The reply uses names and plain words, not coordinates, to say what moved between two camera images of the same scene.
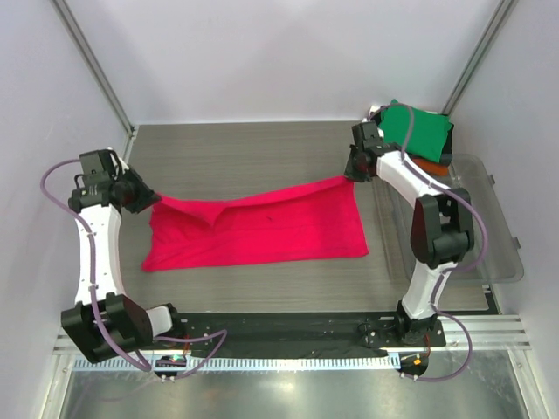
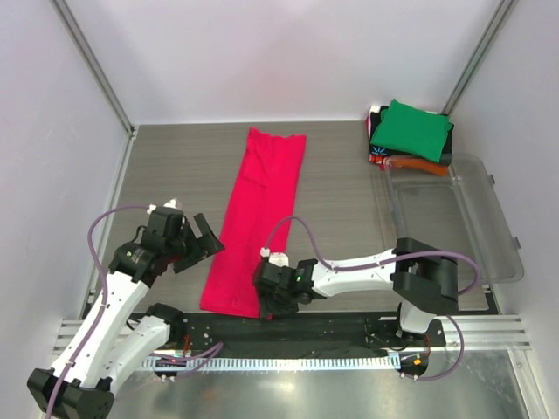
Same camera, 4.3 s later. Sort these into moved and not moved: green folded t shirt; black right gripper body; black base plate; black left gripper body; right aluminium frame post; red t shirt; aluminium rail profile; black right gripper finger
Moved: red t shirt; black right gripper finger; black left gripper body; black right gripper body
Not moved: black base plate; right aluminium frame post; aluminium rail profile; green folded t shirt
